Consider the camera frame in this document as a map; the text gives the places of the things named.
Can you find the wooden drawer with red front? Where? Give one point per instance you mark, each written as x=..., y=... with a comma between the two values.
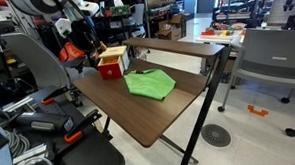
x=110, y=72

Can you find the green circuit board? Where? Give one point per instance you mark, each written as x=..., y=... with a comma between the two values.
x=119, y=10

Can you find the white tray of colourful toys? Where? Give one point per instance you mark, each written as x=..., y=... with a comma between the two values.
x=222, y=34

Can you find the light wooden slotted box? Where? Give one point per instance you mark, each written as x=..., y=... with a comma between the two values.
x=114, y=53

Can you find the white chair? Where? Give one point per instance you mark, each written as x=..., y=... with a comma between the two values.
x=138, y=18

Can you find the grey chair at left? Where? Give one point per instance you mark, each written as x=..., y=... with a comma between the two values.
x=36, y=60

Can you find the orange floor tape bracket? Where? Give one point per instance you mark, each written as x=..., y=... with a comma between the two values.
x=257, y=111

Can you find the grey plastic chair on casters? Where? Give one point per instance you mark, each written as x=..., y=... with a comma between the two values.
x=273, y=60

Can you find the brown raised desk shelf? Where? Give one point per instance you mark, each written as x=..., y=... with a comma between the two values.
x=176, y=47

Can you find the black metal table frame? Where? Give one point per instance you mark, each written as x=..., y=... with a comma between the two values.
x=205, y=103

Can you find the round floor drain grate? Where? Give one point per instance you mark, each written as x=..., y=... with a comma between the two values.
x=216, y=135

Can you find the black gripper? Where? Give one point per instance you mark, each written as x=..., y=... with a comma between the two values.
x=85, y=35

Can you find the black clamp with orange grip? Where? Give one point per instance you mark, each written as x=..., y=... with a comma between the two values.
x=54, y=96
x=81, y=127

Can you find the green cloth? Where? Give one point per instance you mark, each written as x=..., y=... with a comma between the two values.
x=151, y=84

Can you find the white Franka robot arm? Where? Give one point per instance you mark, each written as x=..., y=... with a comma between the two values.
x=34, y=4

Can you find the orange bag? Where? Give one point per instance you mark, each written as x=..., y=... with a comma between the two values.
x=70, y=52

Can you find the brown cardboard box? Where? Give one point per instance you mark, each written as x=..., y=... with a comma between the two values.
x=169, y=28

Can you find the black handheld device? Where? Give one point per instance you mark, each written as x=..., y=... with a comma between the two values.
x=44, y=121

